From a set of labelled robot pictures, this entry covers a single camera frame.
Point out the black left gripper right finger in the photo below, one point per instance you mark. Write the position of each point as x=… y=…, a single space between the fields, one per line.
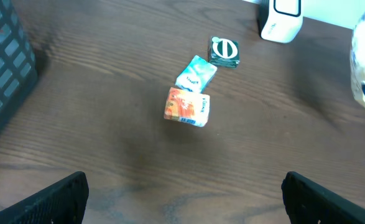
x=308 y=202

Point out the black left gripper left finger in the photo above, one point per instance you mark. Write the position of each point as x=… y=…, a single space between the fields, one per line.
x=62 y=202

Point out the orange small carton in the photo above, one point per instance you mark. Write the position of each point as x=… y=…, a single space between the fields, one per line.
x=187 y=107

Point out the teal small carton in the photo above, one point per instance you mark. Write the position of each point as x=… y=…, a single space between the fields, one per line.
x=196 y=75

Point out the dark green round-logo box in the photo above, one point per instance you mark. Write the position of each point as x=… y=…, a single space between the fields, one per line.
x=223 y=52

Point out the white barcode scanner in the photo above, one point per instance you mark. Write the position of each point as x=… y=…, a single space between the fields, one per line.
x=280 y=20

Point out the grey plastic basket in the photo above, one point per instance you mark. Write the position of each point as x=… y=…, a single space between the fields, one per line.
x=18 y=74

